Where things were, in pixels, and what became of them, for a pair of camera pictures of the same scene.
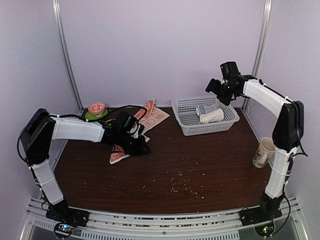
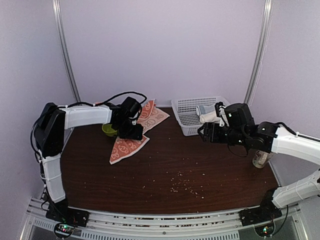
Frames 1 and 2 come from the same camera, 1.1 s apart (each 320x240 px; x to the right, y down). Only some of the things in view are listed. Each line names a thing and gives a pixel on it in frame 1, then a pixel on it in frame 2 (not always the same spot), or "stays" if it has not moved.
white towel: [214, 116] stays
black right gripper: [212, 86] to [208, 127]
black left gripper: [140, 149] to [137, 135]
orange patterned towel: [149, 117] stays
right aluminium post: [261, 46] stays
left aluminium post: [67, 55] stays
